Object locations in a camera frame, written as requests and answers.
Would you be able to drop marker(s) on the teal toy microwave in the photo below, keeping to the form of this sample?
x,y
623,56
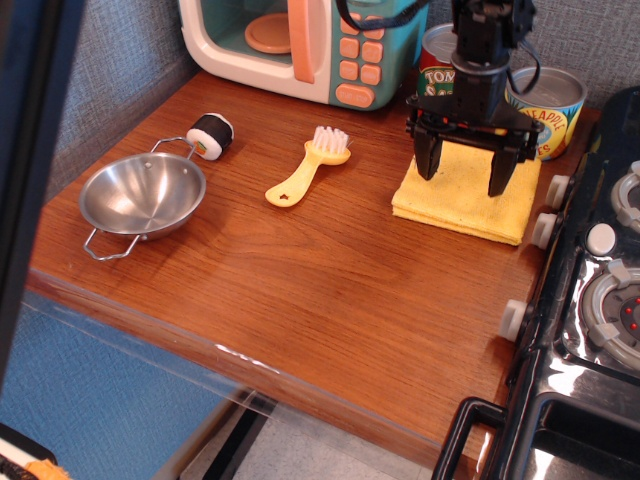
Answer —
x,y
302,49

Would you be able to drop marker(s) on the orange cloth item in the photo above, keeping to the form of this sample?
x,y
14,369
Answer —
x,y
47,470

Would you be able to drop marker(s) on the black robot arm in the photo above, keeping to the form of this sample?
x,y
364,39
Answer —
x,y
488,31

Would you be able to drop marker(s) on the black toy stove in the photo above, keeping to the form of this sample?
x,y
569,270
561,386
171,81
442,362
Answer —
x,y
572,410

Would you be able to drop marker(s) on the yellow towel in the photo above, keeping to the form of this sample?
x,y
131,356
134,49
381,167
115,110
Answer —
x,y
457,199

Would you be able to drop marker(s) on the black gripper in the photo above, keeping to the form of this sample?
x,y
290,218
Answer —
x,y
476,113

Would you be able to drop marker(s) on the pineapple slices can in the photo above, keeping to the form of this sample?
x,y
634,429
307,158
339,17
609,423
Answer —
x,y
555,101

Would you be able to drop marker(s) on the small steel bowl with handles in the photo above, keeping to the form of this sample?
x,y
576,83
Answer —
x,y
142,197

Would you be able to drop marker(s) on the toy sushi roll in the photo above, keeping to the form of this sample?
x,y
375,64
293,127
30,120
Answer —
x,y
211,134

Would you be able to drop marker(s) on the tomato sauce can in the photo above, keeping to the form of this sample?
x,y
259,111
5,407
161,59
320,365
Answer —
x,y
436,73

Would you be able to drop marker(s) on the yellow dish brush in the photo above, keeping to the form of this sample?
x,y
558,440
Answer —
x,y
329,146

